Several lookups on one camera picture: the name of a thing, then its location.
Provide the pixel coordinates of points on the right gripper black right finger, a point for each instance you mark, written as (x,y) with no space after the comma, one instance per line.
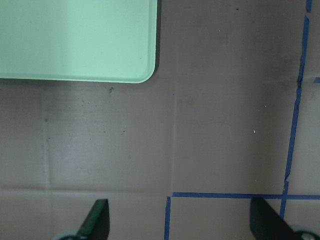
(266,224)

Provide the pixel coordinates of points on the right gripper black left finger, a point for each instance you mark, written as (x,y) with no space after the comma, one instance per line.
(96,225)

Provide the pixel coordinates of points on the light green plastic tray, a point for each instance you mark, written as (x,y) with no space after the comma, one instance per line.
(111,41)

